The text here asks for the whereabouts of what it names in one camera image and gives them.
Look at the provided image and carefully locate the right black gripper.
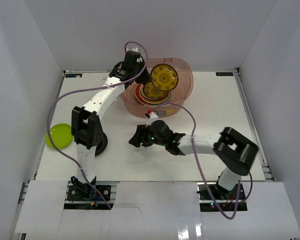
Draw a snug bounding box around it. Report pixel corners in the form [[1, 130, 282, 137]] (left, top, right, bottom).
[[129, 124, 167, 148]]

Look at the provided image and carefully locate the yellow patterned plate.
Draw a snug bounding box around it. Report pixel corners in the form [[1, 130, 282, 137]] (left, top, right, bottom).
[[150, 64, 179, 91], [142, 82, 169, 100]]

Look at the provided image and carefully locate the red teal floral plate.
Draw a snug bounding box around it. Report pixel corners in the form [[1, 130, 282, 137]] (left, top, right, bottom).
[[134, 83, 173, 106]]

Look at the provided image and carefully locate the woven bamboo plate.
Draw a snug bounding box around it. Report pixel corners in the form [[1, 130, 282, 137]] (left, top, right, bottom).
[[137, 87, 172, 106]]

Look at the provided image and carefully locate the black glossy plate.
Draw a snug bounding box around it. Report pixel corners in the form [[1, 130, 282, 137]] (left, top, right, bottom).
[[139, 86, 172, 105]]

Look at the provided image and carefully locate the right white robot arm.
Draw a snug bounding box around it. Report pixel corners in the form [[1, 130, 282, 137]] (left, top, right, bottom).
[[129, 120, 259, 200]]

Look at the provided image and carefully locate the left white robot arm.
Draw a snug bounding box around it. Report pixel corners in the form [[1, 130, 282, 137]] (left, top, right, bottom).
[[70, 48, 151, 200]]

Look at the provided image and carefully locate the pink translucent plastic bin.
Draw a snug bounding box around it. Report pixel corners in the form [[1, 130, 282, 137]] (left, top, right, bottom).
[[120, 58, 194, 118]]

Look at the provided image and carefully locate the right table label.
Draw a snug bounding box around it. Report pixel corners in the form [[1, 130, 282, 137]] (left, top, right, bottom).
[[215, 72, 234, 77]]

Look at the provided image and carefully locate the table label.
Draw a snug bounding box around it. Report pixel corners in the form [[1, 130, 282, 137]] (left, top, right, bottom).
[[64, 73, 83, 78], [215, 72, 234, 77]]

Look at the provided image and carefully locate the left table label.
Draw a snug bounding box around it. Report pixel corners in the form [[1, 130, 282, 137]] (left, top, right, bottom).
[[64, 73, 83, 78]]

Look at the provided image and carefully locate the lime green plate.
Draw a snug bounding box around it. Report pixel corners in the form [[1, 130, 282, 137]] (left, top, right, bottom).
[[49, 123, 74, 149]]

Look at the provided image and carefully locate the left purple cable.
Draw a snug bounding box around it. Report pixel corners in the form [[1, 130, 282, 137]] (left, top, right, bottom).
[[47, 41, 149, 210]]

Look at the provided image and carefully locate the purple cable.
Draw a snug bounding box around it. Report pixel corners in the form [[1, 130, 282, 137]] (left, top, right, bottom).
[[153, 103, 253, 220], [47, 41, 149, 210]]

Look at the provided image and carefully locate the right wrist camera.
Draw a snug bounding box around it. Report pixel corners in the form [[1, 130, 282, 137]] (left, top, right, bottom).
[[144, 110, 159, 126]]

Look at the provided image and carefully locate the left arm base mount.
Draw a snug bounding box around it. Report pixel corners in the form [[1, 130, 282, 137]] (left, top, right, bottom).
[[63, 176, 114, 210]]

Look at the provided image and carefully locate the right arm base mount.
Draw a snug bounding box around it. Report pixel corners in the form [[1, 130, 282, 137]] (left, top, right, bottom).
[[197, 183, 238, 213]]

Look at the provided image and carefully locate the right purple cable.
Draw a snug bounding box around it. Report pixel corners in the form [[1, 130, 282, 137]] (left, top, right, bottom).
[[153, 103, 253, 220]]

